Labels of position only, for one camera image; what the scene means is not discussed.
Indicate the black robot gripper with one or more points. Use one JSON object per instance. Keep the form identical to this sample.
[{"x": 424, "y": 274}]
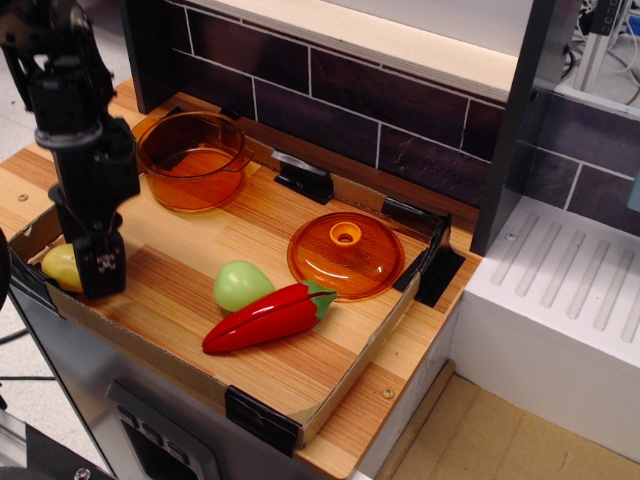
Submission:
[{"x": 94, "y": 157}]

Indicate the yellow plastic potato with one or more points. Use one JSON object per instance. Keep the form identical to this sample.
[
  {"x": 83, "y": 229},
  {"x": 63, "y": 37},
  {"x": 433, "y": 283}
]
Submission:
[{"x": 59, "y": 264}]

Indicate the cardboard fence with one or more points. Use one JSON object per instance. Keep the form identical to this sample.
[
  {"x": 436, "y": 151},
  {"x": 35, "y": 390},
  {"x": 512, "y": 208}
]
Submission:
[{"x": 335, "y": 386}]

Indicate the orange transparent pot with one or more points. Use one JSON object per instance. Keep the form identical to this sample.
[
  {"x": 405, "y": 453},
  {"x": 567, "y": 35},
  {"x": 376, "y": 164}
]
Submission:
[{"x": 193, "y": 161}]

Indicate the orange transparent pot lid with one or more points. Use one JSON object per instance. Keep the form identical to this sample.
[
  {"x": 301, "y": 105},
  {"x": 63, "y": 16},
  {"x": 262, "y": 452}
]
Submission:
[{"x": 352, "y": 253}]

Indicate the green plastic pear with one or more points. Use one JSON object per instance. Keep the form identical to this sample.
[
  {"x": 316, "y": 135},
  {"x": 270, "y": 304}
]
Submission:
[{"x": 240, "y": 283}]

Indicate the toy oven front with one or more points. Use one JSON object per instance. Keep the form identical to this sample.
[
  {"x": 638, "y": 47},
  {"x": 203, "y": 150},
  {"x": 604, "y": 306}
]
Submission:
[{"x": 143, "y": 426}]

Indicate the red plastic chili pepper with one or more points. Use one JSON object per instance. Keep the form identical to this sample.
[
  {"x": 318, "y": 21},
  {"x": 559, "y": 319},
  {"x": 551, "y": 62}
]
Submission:
[{"x": 288, "y": 311}]

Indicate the white drying rack sink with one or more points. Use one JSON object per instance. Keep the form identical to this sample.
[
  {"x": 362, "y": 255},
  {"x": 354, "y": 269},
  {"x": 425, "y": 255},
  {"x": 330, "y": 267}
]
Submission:
[{"x": 550, "y": 323}]

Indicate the dark grey vertical post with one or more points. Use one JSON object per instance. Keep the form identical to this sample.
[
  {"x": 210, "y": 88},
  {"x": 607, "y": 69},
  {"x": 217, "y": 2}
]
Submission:
[{"x": 538, "y": 71}]

